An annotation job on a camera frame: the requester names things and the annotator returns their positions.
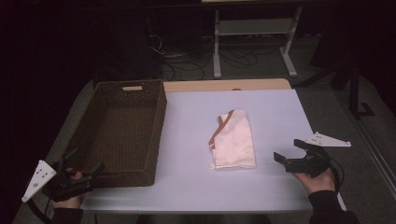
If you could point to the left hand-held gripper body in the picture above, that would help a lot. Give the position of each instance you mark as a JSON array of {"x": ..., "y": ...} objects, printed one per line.
[{"x": 40, "y": 179}]

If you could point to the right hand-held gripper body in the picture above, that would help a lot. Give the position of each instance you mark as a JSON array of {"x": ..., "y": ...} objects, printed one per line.
[{"x": 311, "y": 163}]

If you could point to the brown wicker basket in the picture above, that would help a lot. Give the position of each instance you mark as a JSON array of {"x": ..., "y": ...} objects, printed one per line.
[{"x": 124, "y": 137}]

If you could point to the cream garment brown trim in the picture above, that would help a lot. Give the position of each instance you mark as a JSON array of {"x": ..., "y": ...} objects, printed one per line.
[{"x": 235, "y": 141}]

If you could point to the person's right hand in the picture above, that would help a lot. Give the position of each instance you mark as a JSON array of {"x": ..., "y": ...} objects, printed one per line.
[{"x": 319, "y": 183}]

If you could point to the person's left hand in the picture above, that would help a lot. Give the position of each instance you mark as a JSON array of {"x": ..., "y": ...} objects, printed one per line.
[{"x": 69, "y": 202}]

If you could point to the black metal stand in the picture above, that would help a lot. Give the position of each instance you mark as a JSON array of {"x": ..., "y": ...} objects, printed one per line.
[{"x": 355, "y": 93}]

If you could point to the white table mat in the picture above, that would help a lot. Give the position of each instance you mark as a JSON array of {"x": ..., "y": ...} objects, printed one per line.
[{"x": 186, "y": 186}]

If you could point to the white metal desk frame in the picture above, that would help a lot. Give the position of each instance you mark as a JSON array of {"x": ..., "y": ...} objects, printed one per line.
[{"x": 249, "y": 27}]

